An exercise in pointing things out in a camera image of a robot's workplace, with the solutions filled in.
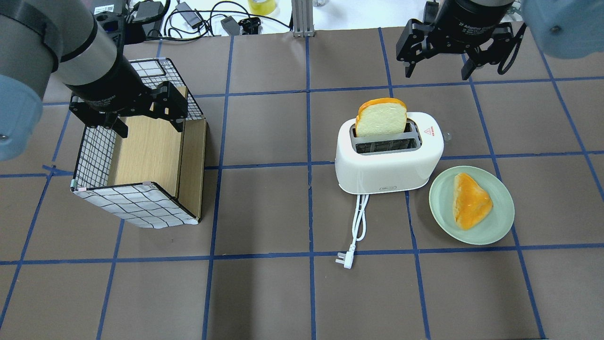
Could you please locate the bread slice in toaster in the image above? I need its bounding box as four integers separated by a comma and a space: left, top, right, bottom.
354, 98, 408, 137

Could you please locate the white toaster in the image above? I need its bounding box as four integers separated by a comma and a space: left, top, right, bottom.
335, 112, 444, 195

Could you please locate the black power adapter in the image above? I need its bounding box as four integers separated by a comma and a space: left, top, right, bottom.
176, 2, 203, 29

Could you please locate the white toaster power cord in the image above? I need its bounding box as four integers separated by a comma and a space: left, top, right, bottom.
336, 193, 370, 270

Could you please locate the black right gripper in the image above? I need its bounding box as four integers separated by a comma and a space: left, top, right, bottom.
395, 0, 513, 80

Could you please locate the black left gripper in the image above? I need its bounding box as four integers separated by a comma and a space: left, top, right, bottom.
69, 56, 188, 138

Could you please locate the light green plate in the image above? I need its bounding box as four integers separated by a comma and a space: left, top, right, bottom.
428, 166, 515, 245

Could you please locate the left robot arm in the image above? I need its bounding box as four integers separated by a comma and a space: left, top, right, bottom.
0, 0, 188, 161

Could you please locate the orange toast on plate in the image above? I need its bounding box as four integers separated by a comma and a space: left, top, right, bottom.
453, 172, 494, 230

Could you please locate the yellow tape roll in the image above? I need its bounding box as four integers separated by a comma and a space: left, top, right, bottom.
248, 0, 277, 17

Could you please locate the aluminium frame post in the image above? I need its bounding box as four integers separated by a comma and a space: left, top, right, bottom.
291, 0, 315, 37

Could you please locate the wire and wood shelf rack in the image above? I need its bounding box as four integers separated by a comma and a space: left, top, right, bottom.
71, 58, 207, 229

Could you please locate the black cable bundle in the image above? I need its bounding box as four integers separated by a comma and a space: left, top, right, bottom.
124, 0, 292, 41

